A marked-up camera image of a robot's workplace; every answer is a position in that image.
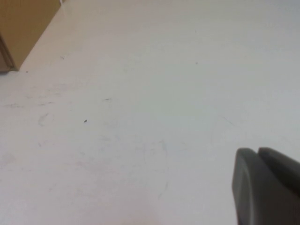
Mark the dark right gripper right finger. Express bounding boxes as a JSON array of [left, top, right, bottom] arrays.
[[257, 147, 300, 186]]

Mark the brown cardboard shoe box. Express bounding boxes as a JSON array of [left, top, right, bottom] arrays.
[[0, 0, 63, 74]]

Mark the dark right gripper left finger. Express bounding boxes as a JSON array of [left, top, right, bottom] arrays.
[[231, 147, 300, 225]]

